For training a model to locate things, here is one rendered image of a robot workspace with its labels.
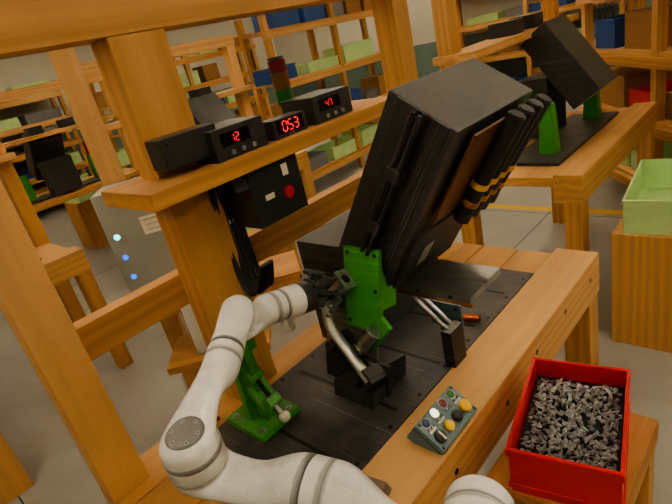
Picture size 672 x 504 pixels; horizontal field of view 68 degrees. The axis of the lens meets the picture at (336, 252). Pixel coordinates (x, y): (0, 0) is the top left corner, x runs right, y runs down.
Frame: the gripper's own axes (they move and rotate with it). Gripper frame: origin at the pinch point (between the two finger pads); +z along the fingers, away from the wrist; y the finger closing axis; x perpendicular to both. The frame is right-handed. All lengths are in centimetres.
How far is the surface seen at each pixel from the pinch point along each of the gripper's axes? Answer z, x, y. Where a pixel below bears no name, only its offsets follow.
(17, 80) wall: 212, 588, 824
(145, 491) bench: -45, 47, -15
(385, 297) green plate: 6.6, -4.8, -9.0
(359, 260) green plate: 2.8, -8.1, 1.2
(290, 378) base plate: -2.1, 34.3, -8.6
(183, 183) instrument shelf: -31.5, -9.2, 30.0
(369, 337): -0.7, 0.4, -15.2
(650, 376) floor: 168, 27, -83
